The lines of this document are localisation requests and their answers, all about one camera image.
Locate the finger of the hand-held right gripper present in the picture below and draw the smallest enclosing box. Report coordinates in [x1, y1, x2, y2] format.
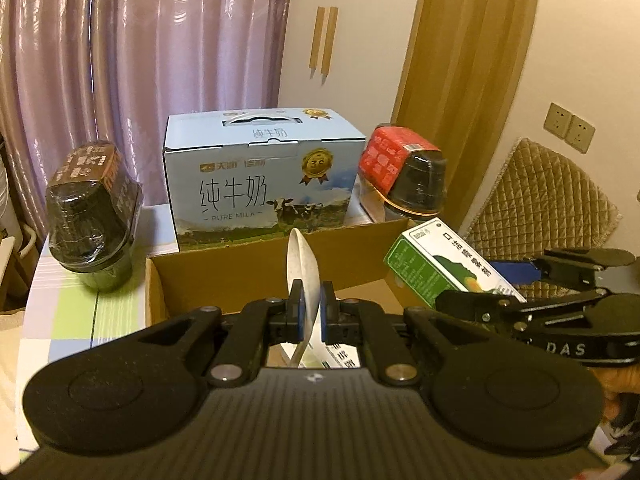
[487, 247, 637, 292]
[434, 287, 603, 335]

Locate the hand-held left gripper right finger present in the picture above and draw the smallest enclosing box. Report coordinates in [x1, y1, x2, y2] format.
[320, 280, 488, 387]

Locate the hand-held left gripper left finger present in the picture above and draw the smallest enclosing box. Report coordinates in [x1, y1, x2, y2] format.
[135, 279, 307, 388]

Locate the white plastic spoon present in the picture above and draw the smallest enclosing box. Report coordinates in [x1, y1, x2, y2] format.
[285, 228, 324, 369]

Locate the white green medicine box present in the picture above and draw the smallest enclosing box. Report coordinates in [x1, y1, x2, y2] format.
[279, 340, 365, 371]

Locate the large cardboard box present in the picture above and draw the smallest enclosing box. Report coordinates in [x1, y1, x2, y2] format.
[145, 217, 438, 331]

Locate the plaid cloth desktop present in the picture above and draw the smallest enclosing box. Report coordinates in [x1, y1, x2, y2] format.
[17, 194, 390, 466]

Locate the person's right hand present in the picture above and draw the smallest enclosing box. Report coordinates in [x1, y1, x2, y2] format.
[602, 363, 640, 424]

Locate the quilted tan chair cushion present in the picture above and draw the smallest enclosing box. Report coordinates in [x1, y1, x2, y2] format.
[459, 137, 624, 301]

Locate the blue milk carton box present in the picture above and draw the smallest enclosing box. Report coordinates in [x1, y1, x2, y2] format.
[163, 107, 367, 252]

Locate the black noodle bowl red lid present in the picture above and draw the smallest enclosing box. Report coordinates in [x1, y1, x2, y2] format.
[357, 124, 448, 221]

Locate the black noodle bowl brown lid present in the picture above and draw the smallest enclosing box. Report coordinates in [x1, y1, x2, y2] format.
[45, 141, 144, 291]

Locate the mauve curtain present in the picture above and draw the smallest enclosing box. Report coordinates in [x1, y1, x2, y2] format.
[0, 0, 297, 241]

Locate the beige wall socket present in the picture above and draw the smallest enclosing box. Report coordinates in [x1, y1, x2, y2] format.
[544, 102, 597, 155]

